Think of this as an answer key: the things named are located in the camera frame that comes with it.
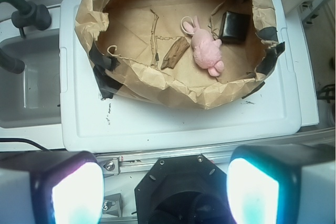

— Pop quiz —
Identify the crumpled brown paper enclosure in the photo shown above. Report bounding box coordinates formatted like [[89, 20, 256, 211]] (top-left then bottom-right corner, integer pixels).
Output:
[[75, 0, 285, 109]]

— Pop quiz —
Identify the brown wood chip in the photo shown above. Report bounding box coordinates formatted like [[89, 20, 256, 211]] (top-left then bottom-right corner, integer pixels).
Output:
[[161, 37, 190, 70]]

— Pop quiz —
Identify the white plastic bin lid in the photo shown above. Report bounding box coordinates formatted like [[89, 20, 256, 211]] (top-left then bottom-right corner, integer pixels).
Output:
[[59, 0, 302, 153]]

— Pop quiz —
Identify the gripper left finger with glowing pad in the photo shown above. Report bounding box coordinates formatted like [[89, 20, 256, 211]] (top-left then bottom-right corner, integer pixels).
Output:
[[1, 151, 104, 223]]

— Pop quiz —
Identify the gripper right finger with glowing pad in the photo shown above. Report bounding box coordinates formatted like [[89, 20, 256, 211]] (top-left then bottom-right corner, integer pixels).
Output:
[[226, 144, 335, 223]]

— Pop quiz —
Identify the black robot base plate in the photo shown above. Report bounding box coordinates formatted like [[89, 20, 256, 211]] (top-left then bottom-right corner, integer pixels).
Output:
[[134, 154, 235, 223]]

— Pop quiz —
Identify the black hose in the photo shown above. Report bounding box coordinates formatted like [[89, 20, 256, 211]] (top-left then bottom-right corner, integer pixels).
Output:
[[0, 47, 25, 74]]

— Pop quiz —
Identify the grey plastic tub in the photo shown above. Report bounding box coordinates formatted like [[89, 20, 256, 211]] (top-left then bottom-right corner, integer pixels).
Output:
[[1, 29, 60, 129]]

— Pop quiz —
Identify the silver corner bracket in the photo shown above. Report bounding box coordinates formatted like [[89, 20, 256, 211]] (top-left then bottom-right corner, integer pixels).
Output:
[[102, 193, 123, 217]]

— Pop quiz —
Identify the black leather pouch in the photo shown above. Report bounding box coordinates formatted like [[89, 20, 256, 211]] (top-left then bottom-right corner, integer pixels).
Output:
[[219, 11, 250, 44]]

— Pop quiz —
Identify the black clamp knob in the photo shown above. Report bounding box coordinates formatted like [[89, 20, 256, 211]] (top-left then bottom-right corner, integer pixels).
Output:
[[11, 2, 52, 38]]

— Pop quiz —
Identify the pink plush bunny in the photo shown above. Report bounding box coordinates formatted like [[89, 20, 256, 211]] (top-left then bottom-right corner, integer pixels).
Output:
[[181, 16, 224, 77]]

